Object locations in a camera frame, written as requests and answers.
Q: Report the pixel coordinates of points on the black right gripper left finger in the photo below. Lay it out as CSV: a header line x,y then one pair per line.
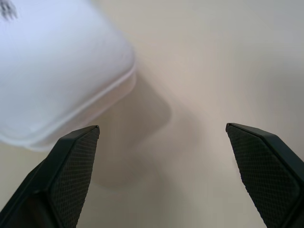
x,y
64,180

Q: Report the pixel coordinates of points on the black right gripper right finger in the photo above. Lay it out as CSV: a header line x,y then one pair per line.
x,y
268,175

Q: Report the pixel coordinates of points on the white box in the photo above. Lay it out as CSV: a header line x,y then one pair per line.
x,y
54,71

